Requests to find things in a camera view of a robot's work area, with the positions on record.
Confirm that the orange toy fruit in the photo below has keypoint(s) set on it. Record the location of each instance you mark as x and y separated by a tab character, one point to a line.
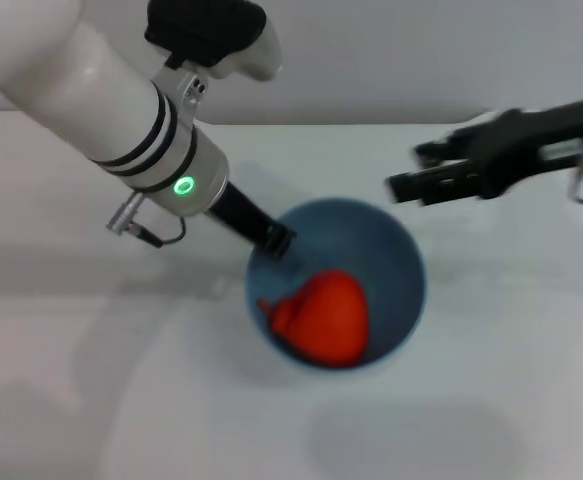
331	320

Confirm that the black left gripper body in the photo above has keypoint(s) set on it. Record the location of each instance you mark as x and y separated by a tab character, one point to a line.
239	212

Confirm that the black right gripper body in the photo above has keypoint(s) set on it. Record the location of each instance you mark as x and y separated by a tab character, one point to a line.
531	145

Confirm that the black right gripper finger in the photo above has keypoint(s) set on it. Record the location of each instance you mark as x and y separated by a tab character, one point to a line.
436	186
448	147

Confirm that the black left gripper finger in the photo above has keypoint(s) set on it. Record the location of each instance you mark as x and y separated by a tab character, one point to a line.
278	241

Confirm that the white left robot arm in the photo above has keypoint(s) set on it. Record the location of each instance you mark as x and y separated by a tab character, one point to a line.
96	100

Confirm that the blue ceramic bowl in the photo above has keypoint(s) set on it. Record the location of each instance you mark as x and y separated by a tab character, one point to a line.
396	270

